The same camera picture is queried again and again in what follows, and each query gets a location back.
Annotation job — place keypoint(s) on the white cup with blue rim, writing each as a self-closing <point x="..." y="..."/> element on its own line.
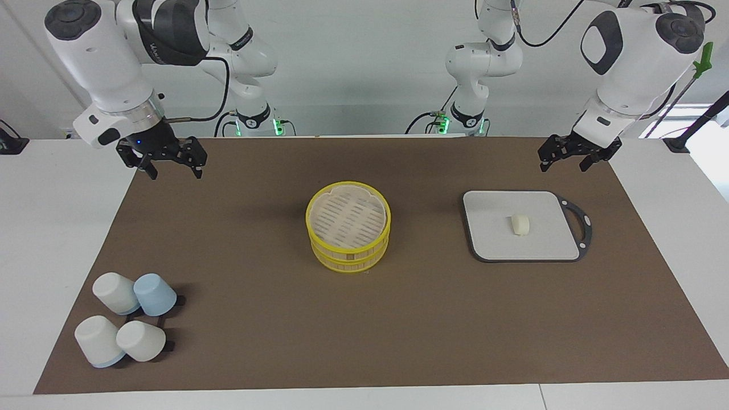
<point x="97" y="340"/>

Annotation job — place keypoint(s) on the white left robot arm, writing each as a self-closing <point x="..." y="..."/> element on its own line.
<point x="626" y="62"/>

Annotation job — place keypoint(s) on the white steamed bun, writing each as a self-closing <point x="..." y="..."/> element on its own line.
<point x="520" y="224"/>

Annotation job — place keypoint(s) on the brown table mat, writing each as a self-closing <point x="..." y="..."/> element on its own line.
<point x="256" y="319"/>

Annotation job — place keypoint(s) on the black table clamp mount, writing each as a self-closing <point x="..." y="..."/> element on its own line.
<point x="11" y="143"/>

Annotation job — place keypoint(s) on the light blue cup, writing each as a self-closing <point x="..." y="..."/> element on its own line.
<point x="154" y="295"/>

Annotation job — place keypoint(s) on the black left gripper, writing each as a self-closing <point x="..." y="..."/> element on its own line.
<point x="575" y="147"/>

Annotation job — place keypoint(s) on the thin metal stand rod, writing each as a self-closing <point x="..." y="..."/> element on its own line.
<point x="678" y="99"/>

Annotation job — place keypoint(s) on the green clamp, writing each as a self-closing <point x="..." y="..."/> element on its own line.
<point x="705" y="57"/>

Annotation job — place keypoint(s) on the yellow bamboo steamer lid tier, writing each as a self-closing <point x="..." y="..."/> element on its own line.
<point x="347" y="219"/>

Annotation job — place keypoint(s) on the grey cutting board black rim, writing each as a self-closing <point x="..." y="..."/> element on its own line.
<point x="495" y="236"/>

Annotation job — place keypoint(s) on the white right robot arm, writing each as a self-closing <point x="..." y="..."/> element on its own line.
<point x="108" y="62"/>

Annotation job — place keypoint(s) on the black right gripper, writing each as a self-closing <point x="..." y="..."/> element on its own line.
<point x="162" y="147"/>

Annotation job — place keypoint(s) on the black cup rack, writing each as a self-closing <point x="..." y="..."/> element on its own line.
<point x="181" y="300"/>

